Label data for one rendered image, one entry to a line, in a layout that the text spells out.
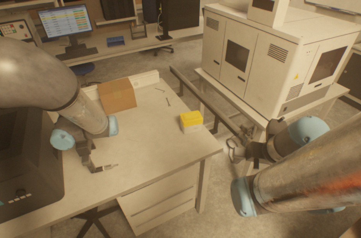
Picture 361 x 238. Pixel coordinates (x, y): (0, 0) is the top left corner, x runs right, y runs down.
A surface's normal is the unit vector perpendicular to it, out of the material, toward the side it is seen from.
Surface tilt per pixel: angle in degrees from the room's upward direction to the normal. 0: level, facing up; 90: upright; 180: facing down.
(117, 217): 0
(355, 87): 90
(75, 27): 86
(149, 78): 90
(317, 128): 25
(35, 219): 0
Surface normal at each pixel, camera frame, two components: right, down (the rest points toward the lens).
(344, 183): -0.84, 0.47
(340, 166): -0.98, 0.18
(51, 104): 0.42, 0.88
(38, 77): 0.83, 0.13
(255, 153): 0.04, -0.41
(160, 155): -0.02, -0.75
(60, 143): 0.19, 0.65
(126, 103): 0.42, 0.59
